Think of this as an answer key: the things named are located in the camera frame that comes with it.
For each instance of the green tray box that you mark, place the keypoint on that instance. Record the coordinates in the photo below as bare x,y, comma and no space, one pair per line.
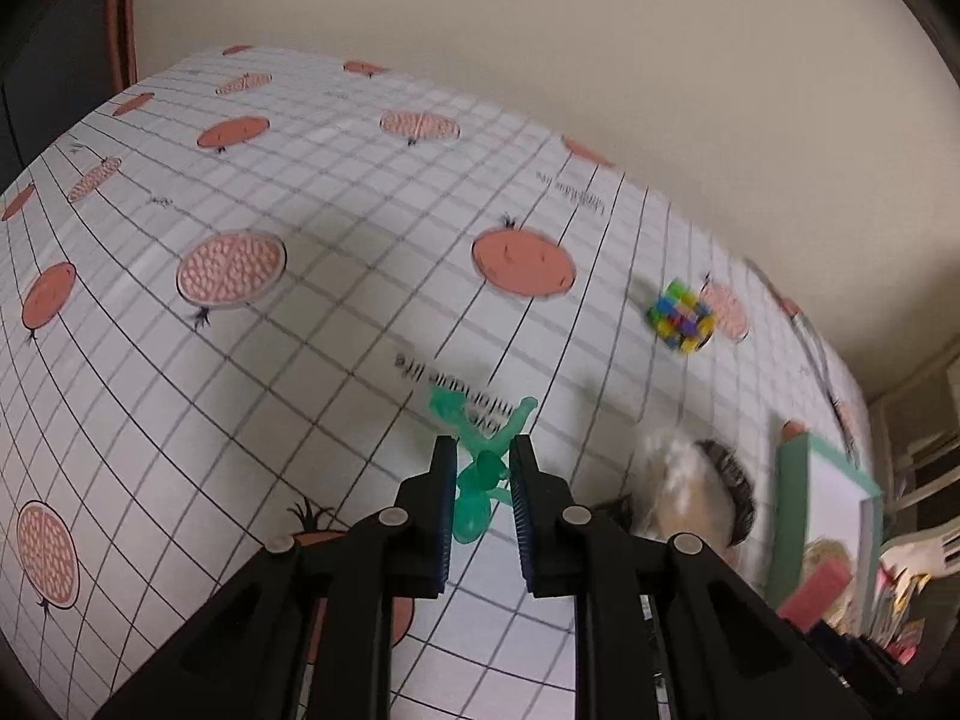
822,500

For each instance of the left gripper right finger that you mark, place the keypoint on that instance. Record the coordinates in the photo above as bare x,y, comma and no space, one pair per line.
662,628

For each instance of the multicolour block cube toy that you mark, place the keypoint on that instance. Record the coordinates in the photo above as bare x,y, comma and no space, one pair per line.
680,319

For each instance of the green plastic toy figure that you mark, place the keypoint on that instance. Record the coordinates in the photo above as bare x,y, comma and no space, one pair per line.
485,481

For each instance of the bag of cotton swabs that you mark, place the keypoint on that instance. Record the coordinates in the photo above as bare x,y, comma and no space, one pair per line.
675,488

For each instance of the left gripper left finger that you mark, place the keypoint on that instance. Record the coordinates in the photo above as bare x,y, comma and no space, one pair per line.
304,628

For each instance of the white wooden shelf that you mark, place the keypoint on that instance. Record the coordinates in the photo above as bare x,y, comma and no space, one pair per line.
915,436

